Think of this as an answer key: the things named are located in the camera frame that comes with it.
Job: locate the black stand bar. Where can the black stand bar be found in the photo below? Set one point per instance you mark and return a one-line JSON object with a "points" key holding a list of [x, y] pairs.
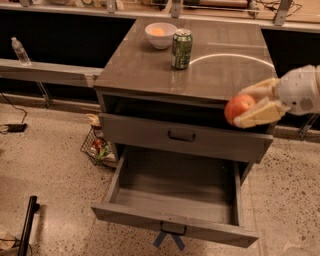
{"points": [[33, 207]]}

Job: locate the open grey middle drawer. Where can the open grey middle drawer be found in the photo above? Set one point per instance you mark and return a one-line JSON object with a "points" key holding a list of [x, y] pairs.
{"points": [[178, 194]]}

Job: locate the clear plastic water bottle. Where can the clear plastic water bottle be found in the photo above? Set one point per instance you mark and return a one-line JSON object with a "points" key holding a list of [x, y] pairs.
{"points": [[20, 51]]}

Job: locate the grey metal rail shelf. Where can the grey metal rail shelf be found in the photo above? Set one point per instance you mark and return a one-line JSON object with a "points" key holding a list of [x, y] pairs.
{"points": [[49, 73]]}

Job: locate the orange fruit in bowl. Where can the orange fruit in bowl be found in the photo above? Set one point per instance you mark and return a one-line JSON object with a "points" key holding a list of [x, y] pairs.
{"points": [[157, 32]]}

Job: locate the black wire basket with items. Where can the black wire basket with items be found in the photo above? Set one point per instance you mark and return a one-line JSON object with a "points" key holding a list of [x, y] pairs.
{"points": [[98, 150]]}

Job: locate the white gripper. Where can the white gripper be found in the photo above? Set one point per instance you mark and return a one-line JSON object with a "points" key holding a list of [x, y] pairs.
{"points": [[297, 90]]}

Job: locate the white bowl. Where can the white bowl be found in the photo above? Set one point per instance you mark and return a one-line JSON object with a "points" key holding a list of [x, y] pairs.
{"points": [[160, 42]]}

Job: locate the grey wooden drawer cabinet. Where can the grey wooden drawer cabinet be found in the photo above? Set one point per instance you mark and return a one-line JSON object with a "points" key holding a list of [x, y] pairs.
{"points": [[139, 81]]}

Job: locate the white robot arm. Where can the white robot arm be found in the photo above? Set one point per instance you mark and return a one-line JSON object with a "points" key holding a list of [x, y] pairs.
{"points": [[297, 92]]}

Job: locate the blue tape cross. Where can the blue tape cross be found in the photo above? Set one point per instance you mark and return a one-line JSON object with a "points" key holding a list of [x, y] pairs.
{"points": [[168, 237]]}

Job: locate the red apple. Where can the red apple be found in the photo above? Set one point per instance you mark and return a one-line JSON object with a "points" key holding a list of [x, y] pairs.
{"points": [[237, 106]]}

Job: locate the grey top drawer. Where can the grey top drawer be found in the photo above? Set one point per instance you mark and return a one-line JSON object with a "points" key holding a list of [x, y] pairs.
{"points": [[182, 138]]}

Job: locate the green soda can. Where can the green soda can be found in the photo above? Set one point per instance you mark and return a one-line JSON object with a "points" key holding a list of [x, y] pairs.
{"points": [[181, 48]]}

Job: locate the black power adapter with cable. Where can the black power adapter with cable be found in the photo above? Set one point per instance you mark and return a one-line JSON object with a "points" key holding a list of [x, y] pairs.
{"points": [[13, 128]]}

